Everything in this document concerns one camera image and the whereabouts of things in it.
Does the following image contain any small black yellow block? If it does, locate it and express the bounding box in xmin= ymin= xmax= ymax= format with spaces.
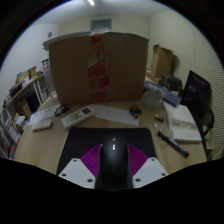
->
xmin=129 ymin=106 xmax=143 ymax=120

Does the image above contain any flat white plastic device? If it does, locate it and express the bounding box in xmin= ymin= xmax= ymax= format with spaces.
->
xmin=31 ymin=118 xmax=53 ymax=132

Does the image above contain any black computer mouse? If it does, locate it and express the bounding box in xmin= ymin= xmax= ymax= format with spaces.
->
xmin=94 ymin=133 xmax=134 ymax=191

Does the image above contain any black mouse pad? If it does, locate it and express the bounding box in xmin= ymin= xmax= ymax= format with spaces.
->
xmin=55 ymin=127 xmax=158 ymax=176

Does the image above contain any cluttered wooden side desk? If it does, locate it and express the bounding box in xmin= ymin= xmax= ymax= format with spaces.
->
xmin=3 ymin=68 xmax=51 ymax=116

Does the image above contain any open brown cardboard box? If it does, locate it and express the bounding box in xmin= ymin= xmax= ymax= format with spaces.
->
xmin=150 ymin=44 xmax=174 ymax=79

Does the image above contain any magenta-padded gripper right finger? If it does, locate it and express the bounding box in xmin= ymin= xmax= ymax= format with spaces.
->
xmin=128 ymin=144 xmax=169 ymax=188

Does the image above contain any white paper sheet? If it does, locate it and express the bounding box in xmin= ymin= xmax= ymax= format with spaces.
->
xmin=89 ymin=103 xmax=141 ymax=127
xmin=28 ymin=103 xmax=63 ymax=126

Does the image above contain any clear plastic container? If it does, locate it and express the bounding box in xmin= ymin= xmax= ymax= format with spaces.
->
xmin=143 ymin=89 xmax=166 ymax=110

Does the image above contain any blue book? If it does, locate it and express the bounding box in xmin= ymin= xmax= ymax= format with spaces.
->
xmin=143 ymin=80 xmax=183 ymax=108

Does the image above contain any clear plastic water jug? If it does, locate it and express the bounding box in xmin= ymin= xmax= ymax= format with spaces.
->
xmin=43 ymin=66 xmax=56 ymax=100

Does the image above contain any frosted glass door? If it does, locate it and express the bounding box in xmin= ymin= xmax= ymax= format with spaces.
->
xmin=89 ymin=18 xmax=113 ymax=32

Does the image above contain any black coiled cable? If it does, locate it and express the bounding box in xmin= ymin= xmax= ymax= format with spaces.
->
xmin=53 ymin=104 xmax=70 ymax=117

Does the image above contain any white remote control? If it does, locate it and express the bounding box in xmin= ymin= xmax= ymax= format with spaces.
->
xmin=60 ymin=105 xmax=96 ymax=130

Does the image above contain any large brown cardboard box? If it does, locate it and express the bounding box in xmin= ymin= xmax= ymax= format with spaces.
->
xmin=43 ymin=31 xmax=150 ymax=107

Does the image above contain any white shelf unit with books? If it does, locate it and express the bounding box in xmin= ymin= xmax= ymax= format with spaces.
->
xmin=0 ymin=109 xmax=22 ymax=159

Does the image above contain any black marker pen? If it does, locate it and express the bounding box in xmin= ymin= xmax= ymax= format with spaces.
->
xmin=157 ymin=130 xmax=190 ymax=158

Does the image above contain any thin white cable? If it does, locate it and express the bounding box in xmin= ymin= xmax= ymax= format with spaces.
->
xmin=153 ymin=113 xmax=168 ymax=135

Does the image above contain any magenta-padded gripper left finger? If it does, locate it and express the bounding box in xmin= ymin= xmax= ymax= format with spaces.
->
xmin=58 ymin=144 xmax=101 ymax=188

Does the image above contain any black computer monitor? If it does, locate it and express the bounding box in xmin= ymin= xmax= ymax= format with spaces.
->
xmin=181 ymin=69 xmax=212 ymax=118

